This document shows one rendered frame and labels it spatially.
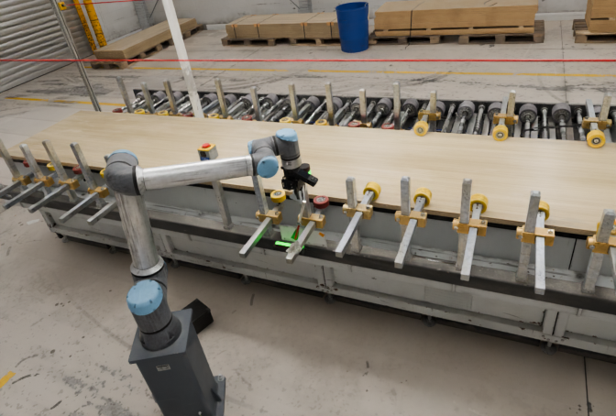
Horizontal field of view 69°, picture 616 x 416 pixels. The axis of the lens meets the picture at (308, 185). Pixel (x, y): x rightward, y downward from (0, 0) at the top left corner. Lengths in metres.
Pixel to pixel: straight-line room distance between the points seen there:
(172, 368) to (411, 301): 1.35
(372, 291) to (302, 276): 0.47
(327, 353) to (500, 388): 0.92
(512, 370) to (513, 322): 0.24
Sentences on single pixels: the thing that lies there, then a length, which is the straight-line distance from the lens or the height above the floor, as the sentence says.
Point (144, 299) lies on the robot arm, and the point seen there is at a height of 0.87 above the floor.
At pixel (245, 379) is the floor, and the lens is 2.75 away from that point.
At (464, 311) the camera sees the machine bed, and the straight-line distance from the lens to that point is 2.74.
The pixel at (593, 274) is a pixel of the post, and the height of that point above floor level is 0.80.
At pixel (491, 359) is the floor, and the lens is 2.77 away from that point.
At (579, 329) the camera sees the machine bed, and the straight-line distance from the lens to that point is 2.74.
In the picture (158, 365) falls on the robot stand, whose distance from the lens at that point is 2.28.
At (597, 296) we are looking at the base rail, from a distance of 2.21.
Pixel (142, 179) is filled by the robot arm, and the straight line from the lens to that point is 1.79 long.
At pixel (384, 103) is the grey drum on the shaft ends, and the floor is 0.85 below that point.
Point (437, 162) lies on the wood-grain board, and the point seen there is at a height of 0.90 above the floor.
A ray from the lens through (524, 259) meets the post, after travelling 2.10.
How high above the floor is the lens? 2.19
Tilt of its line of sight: 32 degrees down
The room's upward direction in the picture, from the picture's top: 9 degrees counter-clockwise
